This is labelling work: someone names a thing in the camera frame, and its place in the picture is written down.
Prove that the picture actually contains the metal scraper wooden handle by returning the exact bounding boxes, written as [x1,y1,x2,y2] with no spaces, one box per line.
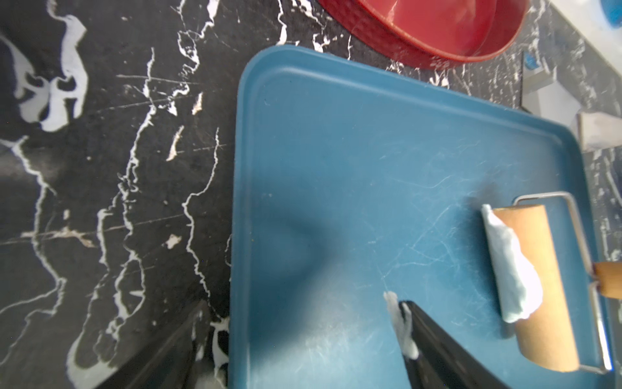
[521,52,621,152]

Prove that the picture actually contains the white dough piece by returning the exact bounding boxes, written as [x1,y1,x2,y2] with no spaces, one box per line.
[383,204,544,360]

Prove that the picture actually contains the blue rectangular tray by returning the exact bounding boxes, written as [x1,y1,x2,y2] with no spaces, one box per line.
[228,45,615,388]

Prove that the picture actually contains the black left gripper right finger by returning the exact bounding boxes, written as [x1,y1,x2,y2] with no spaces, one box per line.
[399,301,508,388]

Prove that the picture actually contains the round red tray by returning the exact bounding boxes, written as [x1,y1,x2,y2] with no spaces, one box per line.
[320,0,530,70]

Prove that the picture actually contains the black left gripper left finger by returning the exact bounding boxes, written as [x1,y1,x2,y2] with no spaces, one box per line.
[98,300,211,388]

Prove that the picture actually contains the wooden dough roller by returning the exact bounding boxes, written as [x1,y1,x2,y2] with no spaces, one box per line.
[492,191,621,374]

